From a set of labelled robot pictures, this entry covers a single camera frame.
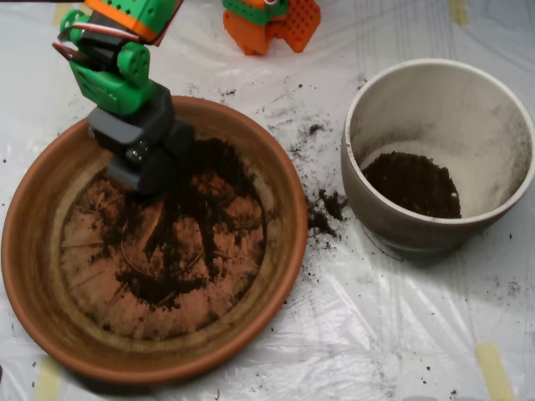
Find white ceramic pot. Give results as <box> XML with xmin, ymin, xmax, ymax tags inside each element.
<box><xmin>340</xmin><ymin>58</ymin><xmax>535</xmax><ymax>263</ymax></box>

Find terracotta saucer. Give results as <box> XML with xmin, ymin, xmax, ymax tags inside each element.
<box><xmin>0</xmin><ymin>94</ymin><xmax>308</xmax><ymax>385</ymax></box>

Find clear plastic sheet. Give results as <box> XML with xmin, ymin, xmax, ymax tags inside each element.
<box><xmin>0</xmin><ymin>2</ymin><xmax>535</xmax><ymax>401</ymax></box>

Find beige masking tape strip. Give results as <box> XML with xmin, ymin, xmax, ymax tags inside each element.
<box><xmin>52</xmin><ymin>3</ymin><xmax>74</xmax><ymax>27</ymax></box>
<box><xmin>475</xmin><ymin>342</ymin><xmax>515</xmax><ymax>401</ymax></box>
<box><xmin>35</xmin><ymin>357</ymin><xmax>64</xmax><ymax>401</ymax></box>
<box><xmin>449</xmin><ymin>0</ymin><xmax>469</xmax><ymax>26</ymax></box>

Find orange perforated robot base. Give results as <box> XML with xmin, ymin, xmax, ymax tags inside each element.
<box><xmin>222</xmin><ymin>0</ymin><xmax>322</xmax><ymax>55</ymax></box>

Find red white gripper servo cable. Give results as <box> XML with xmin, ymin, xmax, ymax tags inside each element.
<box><xmin>51</xmin><ymin>41</ymin><xmax>88</xmax><ymax>64</ymax></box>

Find dark soil pile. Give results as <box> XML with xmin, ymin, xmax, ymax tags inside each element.
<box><xmin>74</xmin><ymin>135</ymin><xmax>267</xmax><ymax>312</ymax></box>

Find red white wrist servo cable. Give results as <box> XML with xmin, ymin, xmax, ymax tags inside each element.
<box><xmin>57</xmin><ymin>23</ymin><xmax>140</xmax><ymax>43</ymax></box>

